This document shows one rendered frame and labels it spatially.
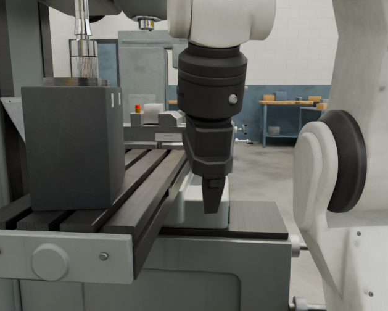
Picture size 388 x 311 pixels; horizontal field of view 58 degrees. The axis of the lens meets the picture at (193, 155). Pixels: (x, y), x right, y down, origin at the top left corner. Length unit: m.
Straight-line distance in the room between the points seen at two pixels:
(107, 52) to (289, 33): 3.80
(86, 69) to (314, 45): 7.25
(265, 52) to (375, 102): 7.18
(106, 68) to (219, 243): 7.12
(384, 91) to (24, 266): 0.51
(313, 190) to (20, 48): 0.95
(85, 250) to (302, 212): 0.30
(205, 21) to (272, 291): 0.81
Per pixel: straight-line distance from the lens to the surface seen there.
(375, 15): 0.46
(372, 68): 0.47
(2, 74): 1.09
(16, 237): 0.54
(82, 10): 0.70
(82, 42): 0.68
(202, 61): 0.42
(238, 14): 0.42
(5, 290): 1.21
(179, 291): 1.08
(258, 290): 1.06
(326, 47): 7.85
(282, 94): 7.11
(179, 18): 0.41
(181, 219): 0.96
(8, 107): 1.08
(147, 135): 1.10
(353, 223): 0.54
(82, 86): 0.56
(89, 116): 0.54
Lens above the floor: 1.11
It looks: 11 degrees down
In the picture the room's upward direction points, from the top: straight up
